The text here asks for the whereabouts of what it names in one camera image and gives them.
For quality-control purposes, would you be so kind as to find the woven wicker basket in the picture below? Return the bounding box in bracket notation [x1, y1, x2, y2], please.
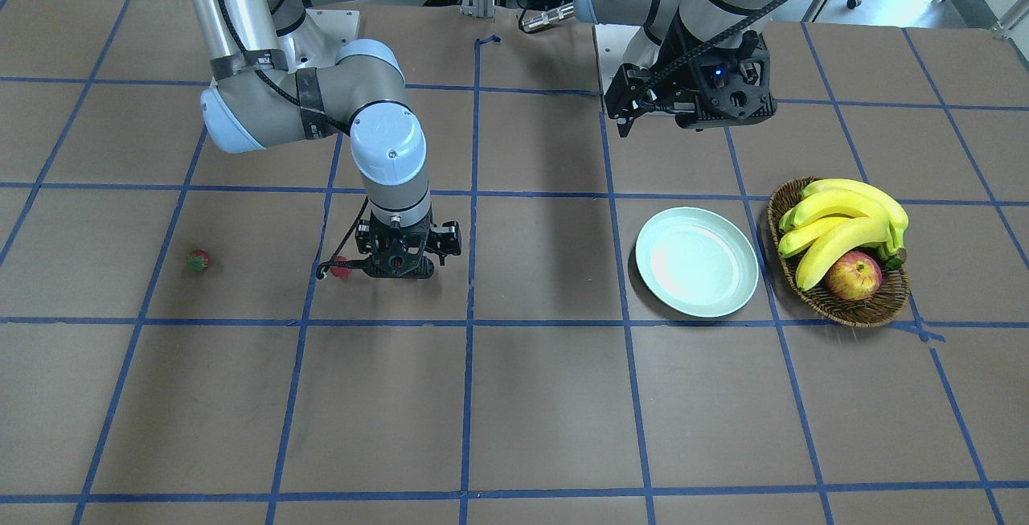
[758, 176, 910, 328]

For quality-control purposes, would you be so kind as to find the yellow banana bunch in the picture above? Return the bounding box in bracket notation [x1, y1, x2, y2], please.
[767, 177, 910, 292]

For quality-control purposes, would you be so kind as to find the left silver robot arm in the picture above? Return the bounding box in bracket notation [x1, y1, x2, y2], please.
[572, 0, 790, 137]

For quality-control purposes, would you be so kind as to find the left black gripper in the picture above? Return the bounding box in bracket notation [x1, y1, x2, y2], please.
[604, 31, 777, 137]

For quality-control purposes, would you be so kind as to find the red apple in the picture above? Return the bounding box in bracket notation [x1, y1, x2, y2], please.
[823, 251, 883, 301]

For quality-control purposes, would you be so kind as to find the red strawberry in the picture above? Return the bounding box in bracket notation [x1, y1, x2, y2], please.
[187, 249, 211, 273]
[327, 256, 352, 279]

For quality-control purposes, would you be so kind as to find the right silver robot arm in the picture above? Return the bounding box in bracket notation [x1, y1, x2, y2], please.
[192, 0, 461, 279]

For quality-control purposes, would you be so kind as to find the pale green plate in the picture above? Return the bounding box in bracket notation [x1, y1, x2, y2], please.
[635, 207, 760, 318]

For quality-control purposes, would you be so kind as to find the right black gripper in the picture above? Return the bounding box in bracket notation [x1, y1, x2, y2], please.
[355, 218, 462, 279]

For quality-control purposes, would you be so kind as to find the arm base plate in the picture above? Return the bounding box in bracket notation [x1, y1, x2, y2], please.
[594, 24, 659, 94]
[277, 9, 363, 73]

